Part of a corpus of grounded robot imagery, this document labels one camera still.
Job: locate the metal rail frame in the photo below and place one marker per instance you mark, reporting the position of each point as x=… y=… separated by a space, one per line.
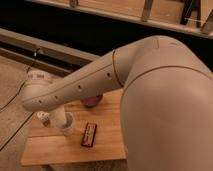
x=51 y=57

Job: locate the white ceramic cup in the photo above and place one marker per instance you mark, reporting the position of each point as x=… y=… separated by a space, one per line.
x=67 y=127

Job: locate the black and red box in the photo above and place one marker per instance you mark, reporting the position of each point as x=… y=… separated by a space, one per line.
x=89 y=135

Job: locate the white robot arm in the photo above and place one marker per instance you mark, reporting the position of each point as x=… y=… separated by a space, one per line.
x=166 y=107

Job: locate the dark purple bowl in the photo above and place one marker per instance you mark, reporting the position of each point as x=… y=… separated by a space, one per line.
x=92 y=101

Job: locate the wooden board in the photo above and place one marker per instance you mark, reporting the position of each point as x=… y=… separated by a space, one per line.
x=47 y=145

